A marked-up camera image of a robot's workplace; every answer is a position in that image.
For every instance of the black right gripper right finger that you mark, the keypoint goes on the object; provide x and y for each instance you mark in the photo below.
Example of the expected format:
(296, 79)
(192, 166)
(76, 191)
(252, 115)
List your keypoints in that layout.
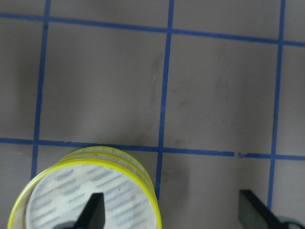
(254, 214)

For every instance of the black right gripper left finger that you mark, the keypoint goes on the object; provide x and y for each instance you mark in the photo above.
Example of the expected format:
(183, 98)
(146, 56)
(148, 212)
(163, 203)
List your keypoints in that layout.
(93, 214)

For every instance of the yellow steamer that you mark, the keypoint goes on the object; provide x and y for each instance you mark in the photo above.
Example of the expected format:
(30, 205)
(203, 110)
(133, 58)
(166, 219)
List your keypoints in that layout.
(56, 197)

